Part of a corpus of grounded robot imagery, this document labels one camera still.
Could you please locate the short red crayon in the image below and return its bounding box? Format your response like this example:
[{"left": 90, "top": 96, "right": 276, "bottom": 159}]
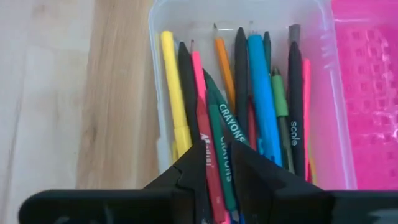
[{"left": 248, "top": 98, "right": 258, "bottom": 151}]

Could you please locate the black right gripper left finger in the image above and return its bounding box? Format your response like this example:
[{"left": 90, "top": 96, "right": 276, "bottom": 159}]
[{"left": 17, "top": 140, "right": 208, "bottom": 224}]

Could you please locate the pink-lidded clear pencil box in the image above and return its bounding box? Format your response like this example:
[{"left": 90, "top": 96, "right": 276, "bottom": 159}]
[{"left": 148, "top": 0, "right": 398, "bottom": 191}]

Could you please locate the black pens pair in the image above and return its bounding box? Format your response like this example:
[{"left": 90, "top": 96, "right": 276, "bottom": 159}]
[{"left": 287, "top": 24, "right": 307, "bottom": 179}]

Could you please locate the blue highlighter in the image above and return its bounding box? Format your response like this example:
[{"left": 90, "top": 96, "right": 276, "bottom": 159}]
[{"left": 246, "top": 33, "right": 283, "bottom": 167}]

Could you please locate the green pencil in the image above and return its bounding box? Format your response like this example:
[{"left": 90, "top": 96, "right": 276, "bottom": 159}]
[{"left": 262, "top": 30, "right": 272, "bottom": 74}]

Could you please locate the pink highlighter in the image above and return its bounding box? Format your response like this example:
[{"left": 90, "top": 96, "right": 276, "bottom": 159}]
[{"left": 302, "top": 58, "right": 313, "bottom": 183}]

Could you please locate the black pen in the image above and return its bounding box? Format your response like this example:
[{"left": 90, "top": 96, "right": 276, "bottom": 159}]
[{"left": 234, "top": 27, "right": 249, "bottom": 135}]

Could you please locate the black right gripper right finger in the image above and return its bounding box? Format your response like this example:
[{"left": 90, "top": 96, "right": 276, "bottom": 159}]
[{"left": 230, "top": 140, "right": 398, "bottom": 224}]

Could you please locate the orange pencil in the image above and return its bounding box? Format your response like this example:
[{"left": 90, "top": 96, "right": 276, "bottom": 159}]
[{"left": 212, "top": 22, "right": 236, "bottom": 113}]

